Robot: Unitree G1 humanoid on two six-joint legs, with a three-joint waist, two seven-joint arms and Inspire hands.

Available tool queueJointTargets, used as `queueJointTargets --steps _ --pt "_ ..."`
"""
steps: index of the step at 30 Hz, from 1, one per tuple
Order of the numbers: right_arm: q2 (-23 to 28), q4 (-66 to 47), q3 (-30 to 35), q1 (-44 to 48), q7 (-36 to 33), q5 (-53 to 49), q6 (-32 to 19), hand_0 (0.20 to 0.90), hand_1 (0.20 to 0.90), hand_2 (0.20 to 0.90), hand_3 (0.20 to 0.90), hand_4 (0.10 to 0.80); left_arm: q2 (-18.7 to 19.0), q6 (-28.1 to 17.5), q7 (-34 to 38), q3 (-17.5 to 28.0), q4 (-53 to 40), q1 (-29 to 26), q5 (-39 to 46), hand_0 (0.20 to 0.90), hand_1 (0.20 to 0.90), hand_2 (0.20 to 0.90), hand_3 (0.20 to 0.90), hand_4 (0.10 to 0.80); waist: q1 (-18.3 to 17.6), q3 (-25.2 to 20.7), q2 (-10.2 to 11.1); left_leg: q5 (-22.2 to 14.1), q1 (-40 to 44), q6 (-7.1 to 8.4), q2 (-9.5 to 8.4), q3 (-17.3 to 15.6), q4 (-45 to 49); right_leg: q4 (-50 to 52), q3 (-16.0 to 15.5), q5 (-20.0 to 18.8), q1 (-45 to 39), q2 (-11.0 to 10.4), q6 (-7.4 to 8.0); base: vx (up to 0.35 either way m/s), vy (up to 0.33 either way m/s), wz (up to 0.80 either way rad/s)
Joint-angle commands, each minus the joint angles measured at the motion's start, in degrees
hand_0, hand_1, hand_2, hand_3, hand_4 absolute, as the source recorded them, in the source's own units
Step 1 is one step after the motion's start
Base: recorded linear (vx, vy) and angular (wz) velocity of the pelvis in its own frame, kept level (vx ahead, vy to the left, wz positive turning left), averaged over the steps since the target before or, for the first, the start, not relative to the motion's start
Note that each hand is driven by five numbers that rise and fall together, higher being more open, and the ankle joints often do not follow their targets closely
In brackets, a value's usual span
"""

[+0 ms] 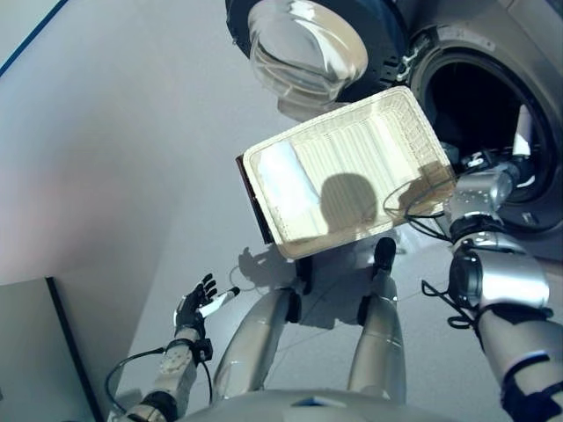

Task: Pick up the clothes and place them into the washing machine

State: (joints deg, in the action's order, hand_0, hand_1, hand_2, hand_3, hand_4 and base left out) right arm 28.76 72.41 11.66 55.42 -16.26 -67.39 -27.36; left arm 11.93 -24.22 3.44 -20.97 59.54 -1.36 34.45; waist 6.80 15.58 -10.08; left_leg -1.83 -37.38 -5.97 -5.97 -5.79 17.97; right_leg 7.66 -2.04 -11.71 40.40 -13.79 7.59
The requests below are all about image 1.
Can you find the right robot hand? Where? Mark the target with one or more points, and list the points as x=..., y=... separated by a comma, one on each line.
x=522, y=145

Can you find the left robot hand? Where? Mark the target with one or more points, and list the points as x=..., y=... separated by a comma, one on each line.
x=189, y=312

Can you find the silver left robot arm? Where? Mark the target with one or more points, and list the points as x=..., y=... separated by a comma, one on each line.
x=176, y=365

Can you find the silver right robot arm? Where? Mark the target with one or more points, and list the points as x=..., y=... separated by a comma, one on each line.
x=514, y=281

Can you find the grey front-load washing machine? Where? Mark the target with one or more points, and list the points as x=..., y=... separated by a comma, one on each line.
x=497, y=39

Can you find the silver left robot leg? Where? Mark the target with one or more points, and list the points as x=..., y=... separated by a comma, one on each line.
x=250, y=343

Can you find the silver robot leg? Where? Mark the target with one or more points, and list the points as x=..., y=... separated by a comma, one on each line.
x=250, y=343
x=378, y=334

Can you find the dark brown stool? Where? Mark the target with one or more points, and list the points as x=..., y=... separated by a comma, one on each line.
x=259, y=206

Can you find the grey robot torso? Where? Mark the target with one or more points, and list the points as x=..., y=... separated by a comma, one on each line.
x=308, y=406

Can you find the grey floor cabinet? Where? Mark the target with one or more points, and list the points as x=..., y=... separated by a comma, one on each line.
x=35, y=351

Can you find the white wicker basket tray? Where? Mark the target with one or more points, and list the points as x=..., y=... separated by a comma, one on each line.
x=352, y=149

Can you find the silver right robot leg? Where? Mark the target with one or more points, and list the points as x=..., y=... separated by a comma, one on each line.
x=378, y=334

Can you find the round glass washer door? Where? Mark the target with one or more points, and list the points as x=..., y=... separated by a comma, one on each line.
x=308, y=48

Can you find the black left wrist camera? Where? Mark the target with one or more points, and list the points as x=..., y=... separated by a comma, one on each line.
x=203, y=349

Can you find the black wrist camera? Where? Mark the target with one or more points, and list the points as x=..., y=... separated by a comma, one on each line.
x=479, y=160
x=203, y=349

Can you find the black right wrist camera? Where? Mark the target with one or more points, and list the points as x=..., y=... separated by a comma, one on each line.
x=479, y=160

